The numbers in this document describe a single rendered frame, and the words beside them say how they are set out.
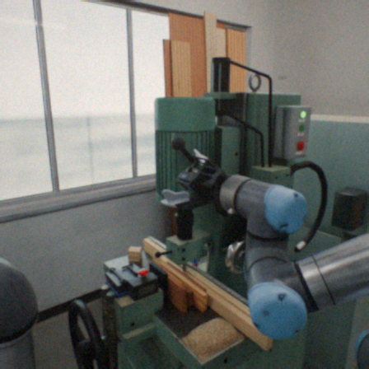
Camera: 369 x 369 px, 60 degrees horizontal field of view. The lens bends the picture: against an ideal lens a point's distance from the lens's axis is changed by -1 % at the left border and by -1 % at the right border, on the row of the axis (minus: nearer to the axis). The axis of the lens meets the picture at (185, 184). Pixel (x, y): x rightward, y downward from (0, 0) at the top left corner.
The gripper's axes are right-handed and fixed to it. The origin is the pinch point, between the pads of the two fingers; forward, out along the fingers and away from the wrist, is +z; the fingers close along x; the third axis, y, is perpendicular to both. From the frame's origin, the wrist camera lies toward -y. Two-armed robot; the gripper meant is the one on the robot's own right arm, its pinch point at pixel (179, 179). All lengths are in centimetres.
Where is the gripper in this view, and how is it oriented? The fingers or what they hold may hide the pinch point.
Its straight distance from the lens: 81.3
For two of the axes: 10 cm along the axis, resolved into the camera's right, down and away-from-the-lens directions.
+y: -5.7, -5.8, -5.8
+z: -5.9, -2.1, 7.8
